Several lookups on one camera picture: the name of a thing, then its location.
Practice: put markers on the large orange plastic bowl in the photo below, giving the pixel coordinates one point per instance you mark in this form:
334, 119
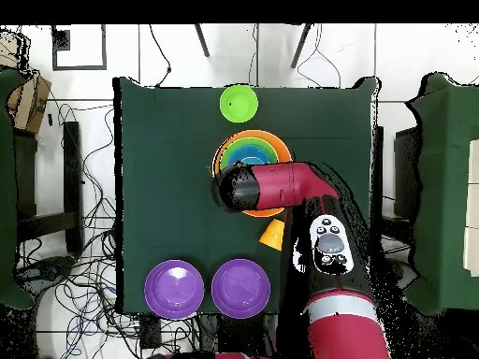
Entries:
264, 213
224, 144

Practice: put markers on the small blue plastic bowl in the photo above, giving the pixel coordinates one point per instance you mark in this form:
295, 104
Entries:
247, 153

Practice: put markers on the medium green plastic bowl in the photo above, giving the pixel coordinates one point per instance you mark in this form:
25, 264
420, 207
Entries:
228, 151

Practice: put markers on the orange plastic cup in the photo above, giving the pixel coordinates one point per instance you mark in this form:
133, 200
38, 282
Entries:
273, 235

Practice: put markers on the purple plastic bowl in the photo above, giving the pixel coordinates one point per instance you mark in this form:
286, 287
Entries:
240, 288
174, 290

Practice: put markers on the small green plastic bowl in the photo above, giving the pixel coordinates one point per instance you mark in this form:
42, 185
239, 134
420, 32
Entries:
238, 104

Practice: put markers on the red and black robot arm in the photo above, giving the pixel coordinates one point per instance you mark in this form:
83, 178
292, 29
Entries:
284, 183

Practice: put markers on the dark green tablecloth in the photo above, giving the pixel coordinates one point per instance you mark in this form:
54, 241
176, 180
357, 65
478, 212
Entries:
168, 149

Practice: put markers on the black power strip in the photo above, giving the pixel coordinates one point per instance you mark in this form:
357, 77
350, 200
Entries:
150, 331

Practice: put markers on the black tripod leg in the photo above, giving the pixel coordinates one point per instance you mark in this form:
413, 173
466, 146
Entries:
300, 46
202, 41

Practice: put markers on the green cloth side table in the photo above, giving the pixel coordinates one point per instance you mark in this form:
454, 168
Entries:
445, 187
7, 187

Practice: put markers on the white boxes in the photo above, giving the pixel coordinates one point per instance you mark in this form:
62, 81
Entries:
472, 205

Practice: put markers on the cardboard box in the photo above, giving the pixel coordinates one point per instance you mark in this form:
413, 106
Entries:
30, 97

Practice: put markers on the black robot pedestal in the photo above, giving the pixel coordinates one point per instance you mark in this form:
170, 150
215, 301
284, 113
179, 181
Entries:
239, 336

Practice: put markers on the black bench frame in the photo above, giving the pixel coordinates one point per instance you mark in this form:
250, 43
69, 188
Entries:
72, 168

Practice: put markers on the black floor frame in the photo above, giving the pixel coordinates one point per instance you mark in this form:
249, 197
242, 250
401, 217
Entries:
79, 67

